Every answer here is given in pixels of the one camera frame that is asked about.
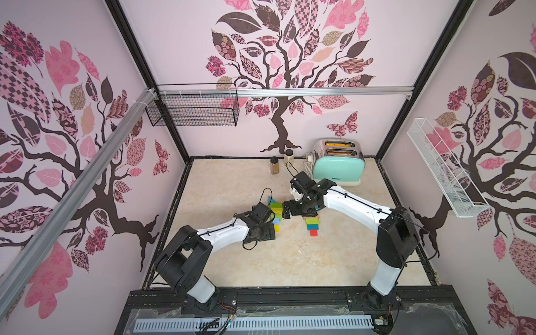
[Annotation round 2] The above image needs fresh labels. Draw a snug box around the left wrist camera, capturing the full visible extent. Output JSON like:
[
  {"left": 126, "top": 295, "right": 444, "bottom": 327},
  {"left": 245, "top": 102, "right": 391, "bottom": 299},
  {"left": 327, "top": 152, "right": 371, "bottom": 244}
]
[{"left": 251, "top": 202, "right": 274, "bottom": 224}]

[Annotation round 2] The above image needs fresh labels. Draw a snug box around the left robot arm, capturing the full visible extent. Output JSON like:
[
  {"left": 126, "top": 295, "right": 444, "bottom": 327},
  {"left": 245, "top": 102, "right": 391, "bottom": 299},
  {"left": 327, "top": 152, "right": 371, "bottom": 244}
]
[{"left": 155, "top": 211, "right": 275, "bottom": 304}]

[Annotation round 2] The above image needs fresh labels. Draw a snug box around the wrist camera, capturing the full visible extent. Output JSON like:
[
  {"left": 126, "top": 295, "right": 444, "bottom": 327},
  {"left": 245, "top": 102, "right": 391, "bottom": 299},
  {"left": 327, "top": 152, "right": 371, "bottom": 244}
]
[
  {"left": 251, "top": 202, "right": 274, "bottom": 224},
  {"left": 290, "top": 171, "right": 316, "bottom": 201}
]

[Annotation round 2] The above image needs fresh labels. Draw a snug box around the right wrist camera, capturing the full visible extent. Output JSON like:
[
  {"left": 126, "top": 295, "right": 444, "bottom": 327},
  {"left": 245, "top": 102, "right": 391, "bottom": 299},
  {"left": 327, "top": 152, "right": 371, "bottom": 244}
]
[{"left": 290, "top": 171, "right": 316, "bottom": 201}]

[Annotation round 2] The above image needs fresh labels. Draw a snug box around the pale spice jar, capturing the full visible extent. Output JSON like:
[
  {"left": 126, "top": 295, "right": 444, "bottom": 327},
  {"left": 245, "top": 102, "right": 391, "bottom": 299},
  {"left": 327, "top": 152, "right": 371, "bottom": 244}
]
[{"left": 284, "top": 149, "right": 294, "bottom": 168}]

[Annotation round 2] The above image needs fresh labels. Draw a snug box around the aluminium frame bar left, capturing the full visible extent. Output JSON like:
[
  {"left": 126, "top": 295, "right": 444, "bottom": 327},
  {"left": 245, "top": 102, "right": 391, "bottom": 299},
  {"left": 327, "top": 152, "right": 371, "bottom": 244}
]
[{"left": 1, "top": 88, "right": 157, "bottom": 318}]

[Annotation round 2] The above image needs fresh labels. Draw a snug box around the mint green toaster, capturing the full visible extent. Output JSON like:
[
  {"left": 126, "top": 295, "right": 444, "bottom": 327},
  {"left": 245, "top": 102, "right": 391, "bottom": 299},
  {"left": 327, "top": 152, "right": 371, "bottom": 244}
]
[{"left": 312, "top": 138, "right": 366, "bottom": 186}]

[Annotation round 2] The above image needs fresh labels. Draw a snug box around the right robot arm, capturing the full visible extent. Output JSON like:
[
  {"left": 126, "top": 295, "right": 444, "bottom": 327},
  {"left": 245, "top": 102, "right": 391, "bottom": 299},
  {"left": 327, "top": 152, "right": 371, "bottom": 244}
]
[{"left": 283, "top": 183, "right": 419, "bottom": 311}]

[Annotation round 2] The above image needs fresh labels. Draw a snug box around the white slotted cable duct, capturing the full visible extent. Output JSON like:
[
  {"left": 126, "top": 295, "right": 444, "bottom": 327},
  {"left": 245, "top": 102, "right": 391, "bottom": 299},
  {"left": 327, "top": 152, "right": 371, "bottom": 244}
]
[{"left": 133, "top": 315, "right": 374, "bottom": 334}]

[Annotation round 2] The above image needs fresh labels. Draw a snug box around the black wire basket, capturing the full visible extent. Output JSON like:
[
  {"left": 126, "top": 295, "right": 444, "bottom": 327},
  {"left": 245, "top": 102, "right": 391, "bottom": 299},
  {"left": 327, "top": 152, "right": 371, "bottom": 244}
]
[{"left": 145, "top": 82, "right": 240, "bottom": 127}]

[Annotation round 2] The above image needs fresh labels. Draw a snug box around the aluminium frame bar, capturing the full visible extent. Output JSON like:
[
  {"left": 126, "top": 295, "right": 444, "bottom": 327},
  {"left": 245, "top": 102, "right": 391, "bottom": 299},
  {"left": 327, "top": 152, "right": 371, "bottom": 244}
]
[
  {"left": 159, "top": 86, "right": 414, "bottom": 98},
  {"left": 1, "top": 88, "right": 157, "bottom": 318}
]

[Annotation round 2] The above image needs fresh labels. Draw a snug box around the white wire shelf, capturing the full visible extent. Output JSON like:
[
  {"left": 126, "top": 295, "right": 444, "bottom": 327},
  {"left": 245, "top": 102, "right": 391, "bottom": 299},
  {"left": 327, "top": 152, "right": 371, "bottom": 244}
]
[{"left": 407, "top": 118, "right": 491, "bottom": 219}]

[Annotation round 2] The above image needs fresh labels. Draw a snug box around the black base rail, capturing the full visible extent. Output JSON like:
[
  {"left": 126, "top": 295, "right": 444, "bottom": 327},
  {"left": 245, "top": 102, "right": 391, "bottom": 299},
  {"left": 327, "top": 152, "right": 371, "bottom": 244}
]
[{"left": 114, "top": 286, "right": 476, "bottom": 334}]

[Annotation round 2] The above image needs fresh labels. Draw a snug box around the brown spice jar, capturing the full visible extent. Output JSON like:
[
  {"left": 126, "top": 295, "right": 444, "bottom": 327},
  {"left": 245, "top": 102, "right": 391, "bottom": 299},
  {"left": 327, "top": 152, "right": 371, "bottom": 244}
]
[{"left": 270, "top": 156, "right": 280, "bottom": 174}]

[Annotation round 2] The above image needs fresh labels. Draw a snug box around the aluminium frame bar rear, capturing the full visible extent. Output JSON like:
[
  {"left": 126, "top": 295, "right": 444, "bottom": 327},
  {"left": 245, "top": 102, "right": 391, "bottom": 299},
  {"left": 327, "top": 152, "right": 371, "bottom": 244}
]
[{"left": 159, "top": 86, "right": 414, "bottom": 98}]

